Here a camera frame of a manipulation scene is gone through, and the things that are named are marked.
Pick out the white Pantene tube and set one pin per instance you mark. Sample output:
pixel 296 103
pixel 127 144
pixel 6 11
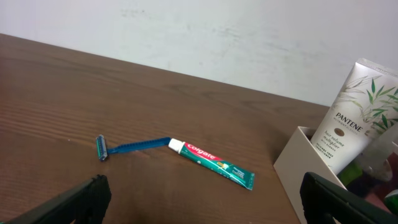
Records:
pixel 365 108

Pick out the cream box with pink inside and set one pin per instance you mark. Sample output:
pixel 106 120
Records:
pixel 299 157

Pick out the green Dettol soap box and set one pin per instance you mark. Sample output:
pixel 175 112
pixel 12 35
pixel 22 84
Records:
pixel 391 201

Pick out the blue disposable razor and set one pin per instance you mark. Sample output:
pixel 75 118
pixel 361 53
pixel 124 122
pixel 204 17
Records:
pixel 103 151

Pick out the clear blue soap pump bottle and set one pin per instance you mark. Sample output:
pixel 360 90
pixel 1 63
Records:
pixel 371 167

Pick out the Colgate toothpaste tube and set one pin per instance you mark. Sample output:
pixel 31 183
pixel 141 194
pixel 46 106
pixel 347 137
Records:
pixel 231 171

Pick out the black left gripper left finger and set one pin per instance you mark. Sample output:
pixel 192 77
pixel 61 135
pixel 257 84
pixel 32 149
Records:
pixel 85 203

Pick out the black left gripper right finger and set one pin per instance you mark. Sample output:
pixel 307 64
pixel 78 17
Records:
pixel 325 202

